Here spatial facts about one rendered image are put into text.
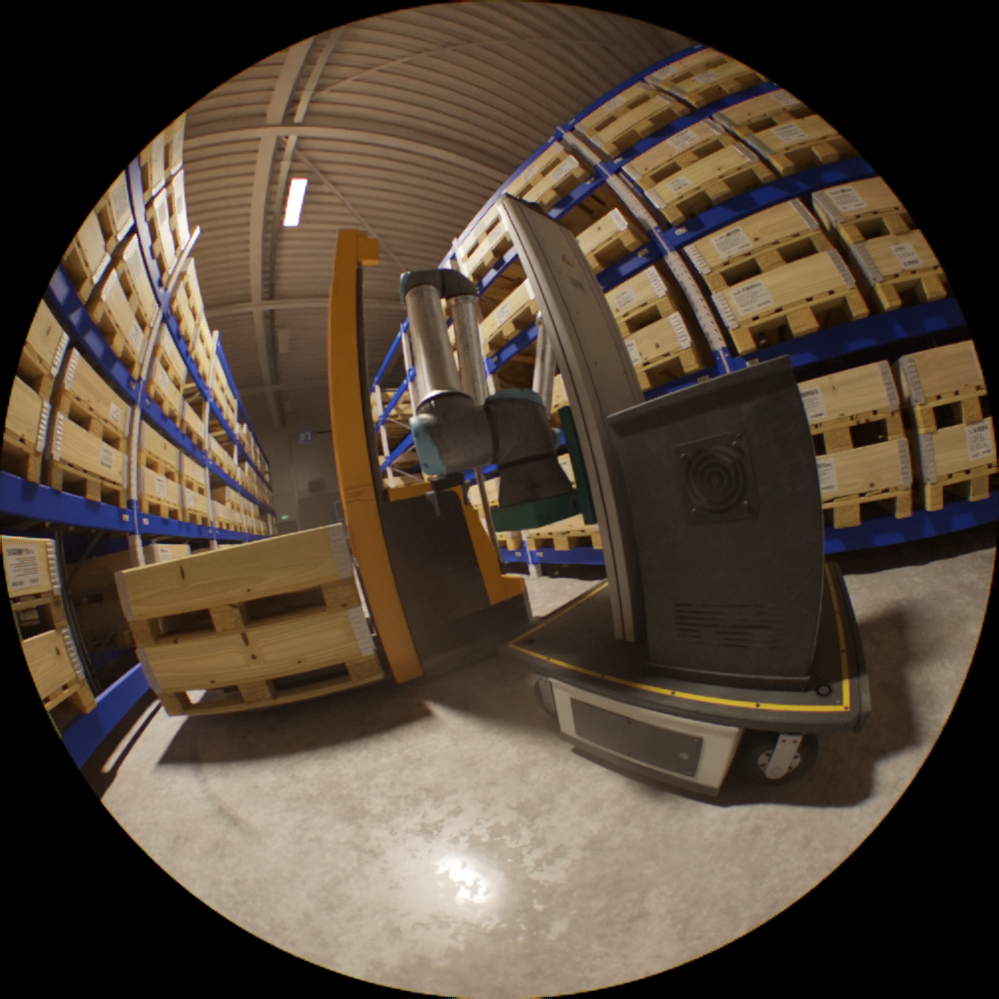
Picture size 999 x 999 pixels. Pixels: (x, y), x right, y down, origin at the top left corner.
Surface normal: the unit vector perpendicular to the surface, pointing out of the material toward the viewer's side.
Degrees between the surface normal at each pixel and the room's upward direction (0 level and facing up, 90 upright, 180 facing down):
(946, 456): 90
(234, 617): 90
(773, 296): 90
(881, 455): 90
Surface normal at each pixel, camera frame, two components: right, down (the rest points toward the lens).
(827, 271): -0.80, 0.17
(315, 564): 0.50, -0.12
